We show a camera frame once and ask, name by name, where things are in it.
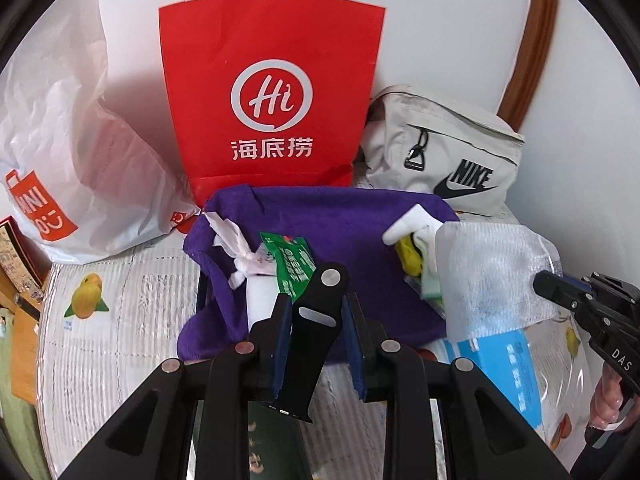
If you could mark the white plastic shopping bag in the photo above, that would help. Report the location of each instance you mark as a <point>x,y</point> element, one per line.
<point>75,160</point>

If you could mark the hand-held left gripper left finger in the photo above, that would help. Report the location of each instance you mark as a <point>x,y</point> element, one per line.
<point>280,345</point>

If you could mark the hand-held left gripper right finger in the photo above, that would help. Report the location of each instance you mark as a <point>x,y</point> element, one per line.
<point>356,355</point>

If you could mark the long dark green packet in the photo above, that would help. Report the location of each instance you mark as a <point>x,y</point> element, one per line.
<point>292,265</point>

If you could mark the person's right hand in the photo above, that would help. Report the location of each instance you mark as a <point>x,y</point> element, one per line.
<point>610,400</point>

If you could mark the wooden door frame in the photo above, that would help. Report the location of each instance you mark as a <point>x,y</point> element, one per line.
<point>535,50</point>

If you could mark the green bed sheet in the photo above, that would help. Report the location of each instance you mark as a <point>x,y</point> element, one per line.
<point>20,435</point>

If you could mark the patterned book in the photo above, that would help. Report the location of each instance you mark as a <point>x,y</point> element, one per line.
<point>17,255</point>

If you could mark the yellow pouch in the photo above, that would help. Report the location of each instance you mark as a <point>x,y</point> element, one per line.
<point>410,255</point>

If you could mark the fruit print tablecloth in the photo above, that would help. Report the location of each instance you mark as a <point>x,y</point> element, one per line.
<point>140,320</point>

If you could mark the grey waist bag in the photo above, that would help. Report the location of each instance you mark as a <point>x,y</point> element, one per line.
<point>450,125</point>

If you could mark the wooden nightstand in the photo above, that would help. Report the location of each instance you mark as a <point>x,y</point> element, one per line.
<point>27,350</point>

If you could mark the purple towel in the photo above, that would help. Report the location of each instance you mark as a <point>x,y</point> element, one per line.
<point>350,220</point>

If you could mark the blue tissue pack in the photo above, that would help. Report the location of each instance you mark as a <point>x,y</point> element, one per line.
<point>505,375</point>

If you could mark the mint green cloth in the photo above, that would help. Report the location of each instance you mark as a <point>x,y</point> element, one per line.
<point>431,287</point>

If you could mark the red paper bag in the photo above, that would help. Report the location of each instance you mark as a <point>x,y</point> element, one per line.
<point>200,85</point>

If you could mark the white printed gloves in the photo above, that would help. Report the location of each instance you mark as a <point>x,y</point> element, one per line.
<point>410,222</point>

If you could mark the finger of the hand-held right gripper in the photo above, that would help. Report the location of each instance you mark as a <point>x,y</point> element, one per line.
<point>577,281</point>
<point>557,287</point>

